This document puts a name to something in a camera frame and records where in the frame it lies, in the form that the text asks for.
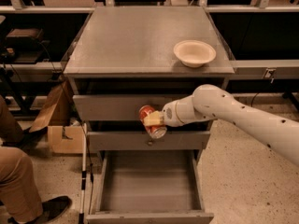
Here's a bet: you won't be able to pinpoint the grey open bottom drawer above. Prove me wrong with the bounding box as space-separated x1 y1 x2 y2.
87 150 214 224

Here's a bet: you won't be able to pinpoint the open cardboard box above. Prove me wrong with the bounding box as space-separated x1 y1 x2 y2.
29 81 84 154

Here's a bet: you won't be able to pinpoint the person leg tan trousers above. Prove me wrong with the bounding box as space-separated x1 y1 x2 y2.
0 147 43 223

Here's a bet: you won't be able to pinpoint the white black pole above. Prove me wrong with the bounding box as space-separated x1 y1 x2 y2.
78 123 87 224

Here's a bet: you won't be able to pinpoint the red coke can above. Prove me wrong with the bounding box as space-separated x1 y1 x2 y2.
139 105 167 139

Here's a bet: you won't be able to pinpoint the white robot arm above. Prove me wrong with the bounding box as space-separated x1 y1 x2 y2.
142 84 299 165

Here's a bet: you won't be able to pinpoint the grey top drawer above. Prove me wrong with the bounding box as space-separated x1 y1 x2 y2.
73 94 181 121

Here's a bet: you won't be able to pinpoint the grey middle drawer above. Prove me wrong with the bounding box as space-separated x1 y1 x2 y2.
88 132 210 150

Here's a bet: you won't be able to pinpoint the white paper bowl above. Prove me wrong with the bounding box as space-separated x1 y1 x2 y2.
173 40 216 68

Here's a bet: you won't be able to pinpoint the black floor cable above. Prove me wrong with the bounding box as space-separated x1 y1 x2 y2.
250 91 261 108

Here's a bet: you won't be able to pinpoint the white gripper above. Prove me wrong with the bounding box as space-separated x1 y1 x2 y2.
143 101 179 127

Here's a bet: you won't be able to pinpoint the black shoe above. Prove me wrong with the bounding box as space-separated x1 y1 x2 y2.
7 196 71 224

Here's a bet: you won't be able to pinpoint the grey drawer cabinet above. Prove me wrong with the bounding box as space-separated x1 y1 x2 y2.
64 6 235 224

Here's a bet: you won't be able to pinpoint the black equipment on shelf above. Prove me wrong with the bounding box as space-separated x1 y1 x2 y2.
0 28 50 64

